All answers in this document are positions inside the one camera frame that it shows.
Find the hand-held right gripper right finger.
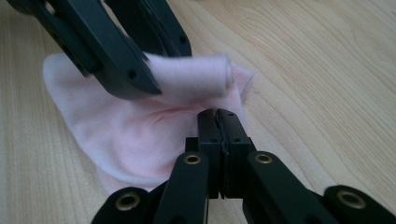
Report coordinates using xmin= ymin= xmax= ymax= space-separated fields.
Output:
xmin=217 ymin=108 xmax=257 ymax=200

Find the pink ankle sock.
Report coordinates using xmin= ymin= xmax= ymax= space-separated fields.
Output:
xmin=42 ymin=52 xmax=255 ymax=196

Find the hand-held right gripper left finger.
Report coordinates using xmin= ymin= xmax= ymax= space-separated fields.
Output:
xmin=185 ymin=108 xmax=225 ymax=200

